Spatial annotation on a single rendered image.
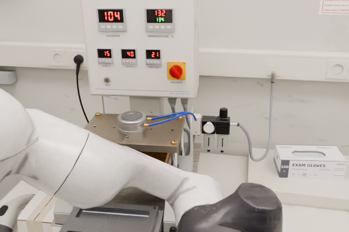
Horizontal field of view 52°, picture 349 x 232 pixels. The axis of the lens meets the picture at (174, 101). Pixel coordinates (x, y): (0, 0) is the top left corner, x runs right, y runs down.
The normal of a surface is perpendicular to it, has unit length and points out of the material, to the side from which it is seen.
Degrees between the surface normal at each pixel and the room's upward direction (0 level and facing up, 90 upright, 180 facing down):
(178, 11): 90
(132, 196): 0
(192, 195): 28
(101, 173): 69
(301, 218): 0
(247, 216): 82
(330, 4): 90
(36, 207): 1
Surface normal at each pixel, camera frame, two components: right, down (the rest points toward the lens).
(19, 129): 0.97, -0.06
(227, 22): -0.21, 0.37
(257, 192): 0.13, -0.94
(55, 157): 0.32, 0.18
